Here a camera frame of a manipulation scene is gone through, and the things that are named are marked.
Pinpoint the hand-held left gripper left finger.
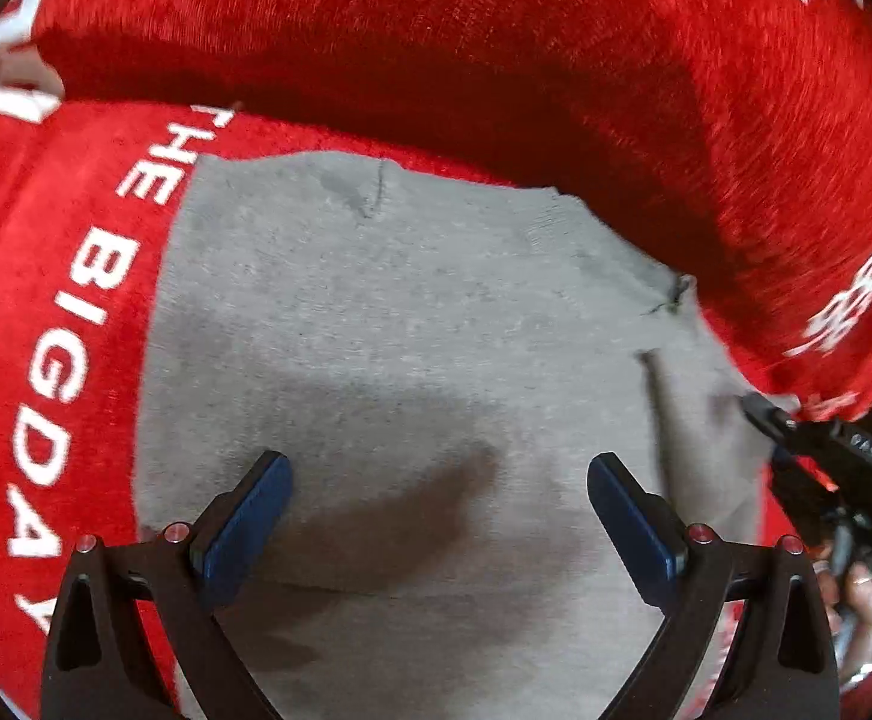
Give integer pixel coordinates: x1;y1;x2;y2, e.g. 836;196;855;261
40;450;294;720

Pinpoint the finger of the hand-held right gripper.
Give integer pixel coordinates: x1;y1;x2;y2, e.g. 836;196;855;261
741;391;803;442
770;448;843;537

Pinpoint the red printed blanket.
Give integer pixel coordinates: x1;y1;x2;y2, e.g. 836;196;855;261
0;0;872;720

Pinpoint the grey knit garment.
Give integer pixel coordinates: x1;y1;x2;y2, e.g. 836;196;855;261
131;150;797;720

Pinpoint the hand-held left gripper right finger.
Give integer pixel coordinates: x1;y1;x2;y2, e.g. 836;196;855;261
587;451;842;720

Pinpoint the person's right hand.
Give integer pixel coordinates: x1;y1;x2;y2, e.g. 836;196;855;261
817;529;872;687

